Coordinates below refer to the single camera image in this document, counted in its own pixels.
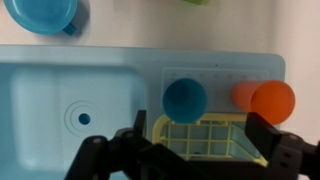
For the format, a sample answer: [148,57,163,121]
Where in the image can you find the orange plastic cup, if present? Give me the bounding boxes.
[231,79,296,126]

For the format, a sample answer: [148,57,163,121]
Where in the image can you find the green toy cube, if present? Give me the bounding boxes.
[181,0,209,6]

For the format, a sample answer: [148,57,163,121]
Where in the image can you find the light blue toy sink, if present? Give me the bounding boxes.
[0,44,287,180]

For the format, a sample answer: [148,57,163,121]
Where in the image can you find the yellow-green dish rack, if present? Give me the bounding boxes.
[151,112,269,168]

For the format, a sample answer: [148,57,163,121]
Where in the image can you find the blue plastic plate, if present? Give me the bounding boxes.
[3,0,79,37]

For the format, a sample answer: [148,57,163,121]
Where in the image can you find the blue plastic cup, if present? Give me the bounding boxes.
[162,77,209,125]

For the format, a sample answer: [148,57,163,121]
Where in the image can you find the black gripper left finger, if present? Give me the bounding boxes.
[64,109,214,180]

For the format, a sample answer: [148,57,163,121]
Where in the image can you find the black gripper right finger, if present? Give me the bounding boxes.
[244,112,320,180]

